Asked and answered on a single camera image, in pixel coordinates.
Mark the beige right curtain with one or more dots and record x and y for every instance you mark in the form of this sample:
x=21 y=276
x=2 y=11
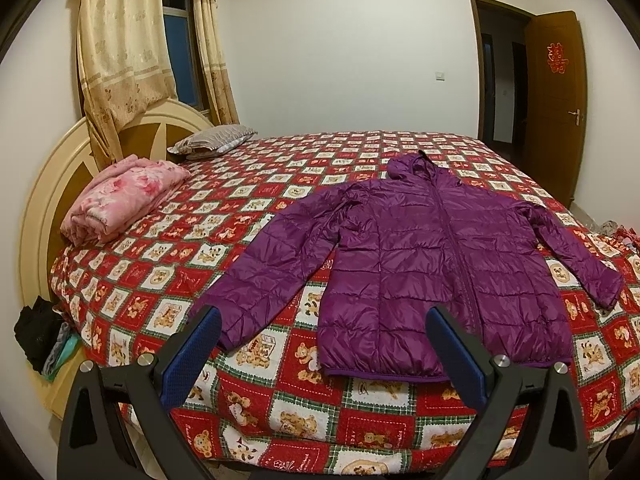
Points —
x=215 y=72

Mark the beige curtain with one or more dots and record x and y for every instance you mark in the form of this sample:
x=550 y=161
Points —
x=123 y=68
x=215 y=72

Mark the brown wooden door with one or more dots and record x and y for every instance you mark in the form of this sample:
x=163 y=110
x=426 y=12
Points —
x=553 y=145

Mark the grey striped pillow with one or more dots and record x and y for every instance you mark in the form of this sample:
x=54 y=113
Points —
x=212 y=143

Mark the purple puffer jacket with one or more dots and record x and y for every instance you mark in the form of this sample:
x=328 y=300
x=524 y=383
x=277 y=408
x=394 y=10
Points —
x=398 y=246

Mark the beige left curtain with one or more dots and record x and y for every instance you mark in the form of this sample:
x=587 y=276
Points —
x=123 y=68

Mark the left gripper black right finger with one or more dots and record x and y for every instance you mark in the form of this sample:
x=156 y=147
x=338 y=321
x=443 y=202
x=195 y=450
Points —
x=552 y=441

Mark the silver door handle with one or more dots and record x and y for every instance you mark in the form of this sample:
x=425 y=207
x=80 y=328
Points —
x=579 y=117

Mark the pink floral folded blanket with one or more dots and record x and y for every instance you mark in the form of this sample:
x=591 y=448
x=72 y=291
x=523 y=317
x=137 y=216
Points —
x=120 y=195

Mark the dark clothes beside bed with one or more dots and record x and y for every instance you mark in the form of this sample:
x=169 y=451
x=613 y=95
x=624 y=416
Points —
x=46 y=338

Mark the window with blue pane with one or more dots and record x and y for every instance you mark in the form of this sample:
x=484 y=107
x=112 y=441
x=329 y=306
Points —
x=183 y=53

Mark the red double happiness sticker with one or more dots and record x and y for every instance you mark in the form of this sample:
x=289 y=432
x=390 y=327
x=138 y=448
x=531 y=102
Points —
x=556 y=59

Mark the red patchwork bear bedspread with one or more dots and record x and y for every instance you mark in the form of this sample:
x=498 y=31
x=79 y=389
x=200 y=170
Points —
x=269 y=403

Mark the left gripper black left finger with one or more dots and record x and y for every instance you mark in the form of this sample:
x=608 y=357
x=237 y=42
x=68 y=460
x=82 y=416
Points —
x=94 y=443

